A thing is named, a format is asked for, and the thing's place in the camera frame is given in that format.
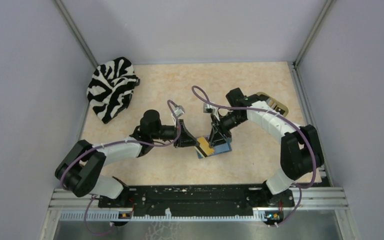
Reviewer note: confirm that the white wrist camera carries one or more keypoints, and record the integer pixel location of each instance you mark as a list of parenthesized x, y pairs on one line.
[(179, 111), (210, 109)]

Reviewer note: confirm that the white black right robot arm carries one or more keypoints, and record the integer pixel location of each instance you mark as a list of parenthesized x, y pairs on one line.
[(300, 148)]

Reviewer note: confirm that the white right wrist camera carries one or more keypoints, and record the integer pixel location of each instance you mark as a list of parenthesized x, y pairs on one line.
[(210, 109)]

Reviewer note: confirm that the aluminium frame rail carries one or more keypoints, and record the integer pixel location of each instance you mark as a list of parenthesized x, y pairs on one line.
[(74, 209)]

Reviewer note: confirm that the zebra striped cloth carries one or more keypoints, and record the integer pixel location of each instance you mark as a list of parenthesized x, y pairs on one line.
[(111, 88)]

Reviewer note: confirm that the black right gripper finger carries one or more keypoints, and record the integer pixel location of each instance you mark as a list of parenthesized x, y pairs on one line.
[(215, 137), (226, 135)]

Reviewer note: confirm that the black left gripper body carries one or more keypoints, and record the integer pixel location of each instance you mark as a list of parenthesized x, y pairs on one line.
[(165, 132)]

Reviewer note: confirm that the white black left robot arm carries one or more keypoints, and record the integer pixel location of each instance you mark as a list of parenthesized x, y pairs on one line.
[(80, 171)]

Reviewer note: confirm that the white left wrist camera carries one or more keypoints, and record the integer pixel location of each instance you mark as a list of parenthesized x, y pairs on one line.
[(179, 111)]

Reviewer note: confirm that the teal leather card holder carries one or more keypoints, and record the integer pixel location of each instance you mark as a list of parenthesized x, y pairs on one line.
[(219, 149)]

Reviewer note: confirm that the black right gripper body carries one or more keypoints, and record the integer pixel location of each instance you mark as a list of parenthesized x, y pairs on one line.
[(228, 121)]

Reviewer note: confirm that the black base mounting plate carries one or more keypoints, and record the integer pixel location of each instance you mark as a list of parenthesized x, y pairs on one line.
[(217, 200)]

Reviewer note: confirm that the beige card tray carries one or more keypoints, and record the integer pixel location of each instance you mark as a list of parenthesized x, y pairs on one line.
[(274, 104)]

